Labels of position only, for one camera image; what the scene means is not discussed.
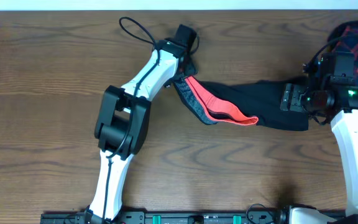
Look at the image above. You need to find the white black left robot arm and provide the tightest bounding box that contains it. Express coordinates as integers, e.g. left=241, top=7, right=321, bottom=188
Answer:
left=85, top=38, right=198, bottom=223

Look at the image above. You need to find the black mounting rail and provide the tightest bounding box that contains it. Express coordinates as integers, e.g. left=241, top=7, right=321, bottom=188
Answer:
left=40, top=210, right=347, bottom=224

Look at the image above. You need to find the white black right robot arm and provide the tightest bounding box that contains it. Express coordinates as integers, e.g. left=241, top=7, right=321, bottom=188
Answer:
left=278, top=77, right=358, bottom=223

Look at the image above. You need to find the black leggings red waistband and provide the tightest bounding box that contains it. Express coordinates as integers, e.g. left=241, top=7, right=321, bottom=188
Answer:
left=173, top=77, right=308, bottom=131

